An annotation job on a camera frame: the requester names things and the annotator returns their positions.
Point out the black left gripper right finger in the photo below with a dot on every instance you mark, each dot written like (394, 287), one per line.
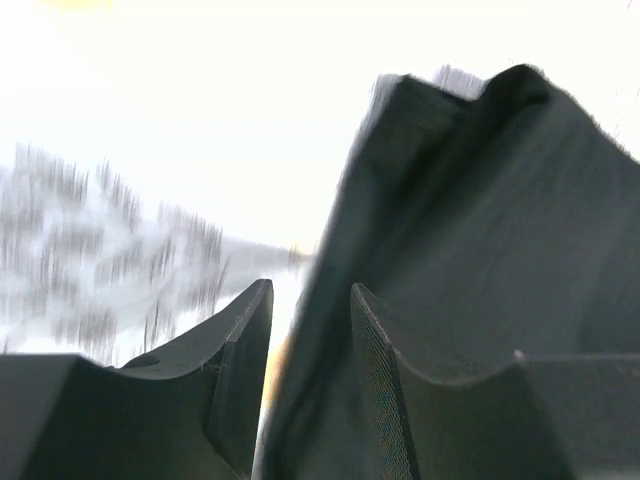
(433, 414)

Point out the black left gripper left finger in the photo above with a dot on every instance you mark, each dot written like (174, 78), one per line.
(188, 409)

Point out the black floral print t-shirt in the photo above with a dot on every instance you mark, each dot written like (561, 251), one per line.
(506, 223)

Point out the floral patterned table mat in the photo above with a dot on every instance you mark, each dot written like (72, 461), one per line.
(248, 111)

